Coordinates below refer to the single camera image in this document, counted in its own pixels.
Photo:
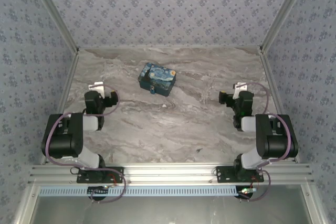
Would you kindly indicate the aluminium lower frame post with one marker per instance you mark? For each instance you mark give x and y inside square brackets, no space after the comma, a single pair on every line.
[311,205]
[26,205]

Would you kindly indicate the small blue padlock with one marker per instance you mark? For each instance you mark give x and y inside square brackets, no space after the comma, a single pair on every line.
[152,90]

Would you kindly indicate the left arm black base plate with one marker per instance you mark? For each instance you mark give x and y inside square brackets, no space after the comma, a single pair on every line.
[84,178]

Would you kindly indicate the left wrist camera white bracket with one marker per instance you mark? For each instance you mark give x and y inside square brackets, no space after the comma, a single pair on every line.
[95,86]

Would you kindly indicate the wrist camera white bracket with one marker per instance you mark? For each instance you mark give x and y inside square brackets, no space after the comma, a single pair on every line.
[240,86]
[95,86]

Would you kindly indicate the aluminium mounting rail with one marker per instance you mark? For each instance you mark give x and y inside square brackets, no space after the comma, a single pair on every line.
[170,172]

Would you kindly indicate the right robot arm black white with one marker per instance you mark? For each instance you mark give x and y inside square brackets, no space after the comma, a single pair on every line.
[275,140]

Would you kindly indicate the aluminium table side rail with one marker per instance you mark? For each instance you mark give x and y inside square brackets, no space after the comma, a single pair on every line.
[274,90]
[62,103]

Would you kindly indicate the black adapter board green light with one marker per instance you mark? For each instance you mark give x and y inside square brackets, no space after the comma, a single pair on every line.
[246,190]

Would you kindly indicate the aluminium corner post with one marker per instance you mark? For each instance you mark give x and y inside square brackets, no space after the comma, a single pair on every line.
[52,11]
[286,11]

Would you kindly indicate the starry night painted box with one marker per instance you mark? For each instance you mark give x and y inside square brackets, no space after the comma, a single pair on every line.
[157,75]

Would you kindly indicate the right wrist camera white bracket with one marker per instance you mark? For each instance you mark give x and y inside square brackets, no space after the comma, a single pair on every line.
[240,86]

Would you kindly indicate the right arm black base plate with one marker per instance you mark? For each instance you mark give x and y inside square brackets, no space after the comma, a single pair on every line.
[223,175]

